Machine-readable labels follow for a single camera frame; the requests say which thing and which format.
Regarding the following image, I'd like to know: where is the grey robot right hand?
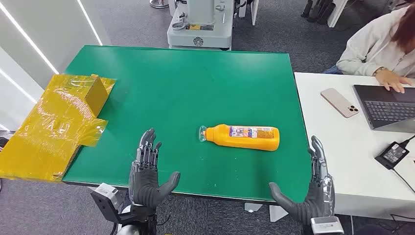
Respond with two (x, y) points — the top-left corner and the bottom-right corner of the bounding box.
(269, 135), (336, 226)

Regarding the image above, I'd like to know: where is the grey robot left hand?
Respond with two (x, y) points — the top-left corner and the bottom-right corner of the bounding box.
(128, 128), (181, 209)

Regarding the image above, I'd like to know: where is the orange plastic bottle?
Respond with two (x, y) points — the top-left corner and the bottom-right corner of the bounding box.
(198, 123), (280, 152)

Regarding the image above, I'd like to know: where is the white table foot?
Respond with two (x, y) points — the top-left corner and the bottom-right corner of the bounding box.
(244, 202), (264, 214)
(269, 204), (290, 223)

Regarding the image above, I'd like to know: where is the black power adapter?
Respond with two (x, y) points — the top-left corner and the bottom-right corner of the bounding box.
(374, 141), (410, 170)

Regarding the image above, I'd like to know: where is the beige smartphone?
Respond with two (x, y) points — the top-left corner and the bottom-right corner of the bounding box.
(320, 87), (360, 119)

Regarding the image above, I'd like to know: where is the yellow taped cardboard box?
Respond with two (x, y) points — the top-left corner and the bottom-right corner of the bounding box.
(0, 73), (117, 183)

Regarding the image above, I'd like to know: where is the dark grey laptop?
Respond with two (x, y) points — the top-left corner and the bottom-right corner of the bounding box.
(352, 84), (415, 134)

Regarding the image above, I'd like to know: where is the person's hand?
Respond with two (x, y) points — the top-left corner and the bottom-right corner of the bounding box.
(375, 67), (413, 94)

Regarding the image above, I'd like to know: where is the white machine base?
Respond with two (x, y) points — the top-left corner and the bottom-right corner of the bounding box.
(166, 0), (235, 51)

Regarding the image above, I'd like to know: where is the person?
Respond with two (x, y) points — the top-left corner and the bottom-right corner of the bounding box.
(323, 0), (415, 94)

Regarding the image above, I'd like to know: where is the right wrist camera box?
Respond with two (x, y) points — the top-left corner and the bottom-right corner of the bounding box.
(310, 216), (345, 235)

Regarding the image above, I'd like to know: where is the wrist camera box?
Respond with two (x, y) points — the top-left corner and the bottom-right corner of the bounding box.
(90, 183), (121, 222)
(310, 216), (345, 235)

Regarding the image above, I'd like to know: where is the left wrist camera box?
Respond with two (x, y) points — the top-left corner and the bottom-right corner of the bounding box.
(90, 183), (121, 222)

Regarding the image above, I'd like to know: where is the black floor cable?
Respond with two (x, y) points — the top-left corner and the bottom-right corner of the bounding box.
(377, 213), (415, 232)

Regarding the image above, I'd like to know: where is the black adapter cable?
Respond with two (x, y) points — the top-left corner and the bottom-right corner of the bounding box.
(392, 134), (415, 193)

